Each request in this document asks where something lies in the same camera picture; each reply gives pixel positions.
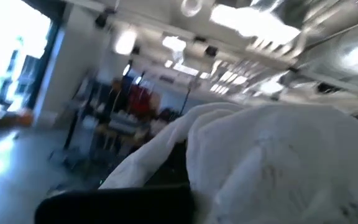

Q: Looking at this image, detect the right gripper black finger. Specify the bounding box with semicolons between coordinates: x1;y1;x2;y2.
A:
135;140;195;224

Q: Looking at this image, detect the white garment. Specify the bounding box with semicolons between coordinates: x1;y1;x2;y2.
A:
99;102;358;224

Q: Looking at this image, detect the red object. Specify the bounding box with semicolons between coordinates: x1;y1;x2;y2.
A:
128;85;152;119

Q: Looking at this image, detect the black ceiling spot lamp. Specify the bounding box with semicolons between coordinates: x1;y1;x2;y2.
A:
204;45;219;58
94;12;109;29

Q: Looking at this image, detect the rectangular ceiling light panel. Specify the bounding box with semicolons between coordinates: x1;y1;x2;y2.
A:
209;4;301;47
162;35;187;53
114;29;137;56

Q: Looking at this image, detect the bright window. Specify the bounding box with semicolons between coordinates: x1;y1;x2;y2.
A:
0;0;53;110

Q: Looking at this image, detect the white ring light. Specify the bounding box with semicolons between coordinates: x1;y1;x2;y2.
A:
180;0;203;18

